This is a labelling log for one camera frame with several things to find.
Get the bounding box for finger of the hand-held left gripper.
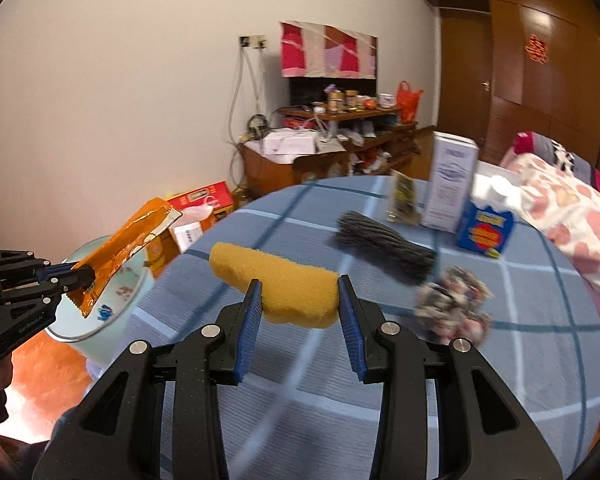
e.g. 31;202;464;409
0;249;81;283
0;266;98;318

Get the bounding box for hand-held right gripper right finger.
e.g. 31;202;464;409
336;274;563;480

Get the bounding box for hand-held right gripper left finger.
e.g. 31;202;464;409
32;278;264;480

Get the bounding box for orange plastic wrapper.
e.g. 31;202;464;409
72;197;183;320

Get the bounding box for yellow sponge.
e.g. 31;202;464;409
209;242;341;329

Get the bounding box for person's left forearm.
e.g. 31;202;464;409
0;432;56;480

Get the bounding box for dark grey ribbed scrubber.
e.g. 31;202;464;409
337;211;438;286

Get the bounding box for crumpled printed wrapper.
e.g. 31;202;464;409
415;266;493;346

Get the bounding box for white cardboard box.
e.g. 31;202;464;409
170;207;218;255

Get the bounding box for red cardboard box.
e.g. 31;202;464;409
167;181;237;226

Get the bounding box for small dark packet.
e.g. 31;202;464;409
387;170;423;226

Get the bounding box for wooden television stand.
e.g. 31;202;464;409
240;105;431;196

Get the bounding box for blue and yellow carton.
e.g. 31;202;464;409
455;172;523;259

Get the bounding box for tall white box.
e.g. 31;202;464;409
422;131;481;235

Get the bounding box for blue checked blanket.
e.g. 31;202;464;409
50;176;600;480

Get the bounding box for orange plastic bag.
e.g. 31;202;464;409
396;81;425;125

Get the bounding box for black television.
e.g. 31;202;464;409
288;76;376;106

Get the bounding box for floral pink quilt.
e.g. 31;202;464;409
500;152;600;306

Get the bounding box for pink black printed blanket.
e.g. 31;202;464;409
512;131;600;201

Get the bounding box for brown wooden door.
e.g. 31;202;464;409
437;7;492;161

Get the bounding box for pink white patchwork cloth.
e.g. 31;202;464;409
280;21;379;80

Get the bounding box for brown wooden wardrobe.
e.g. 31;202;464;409
487;0;600;181

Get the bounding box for hanging cables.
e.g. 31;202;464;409
227;47;268;146

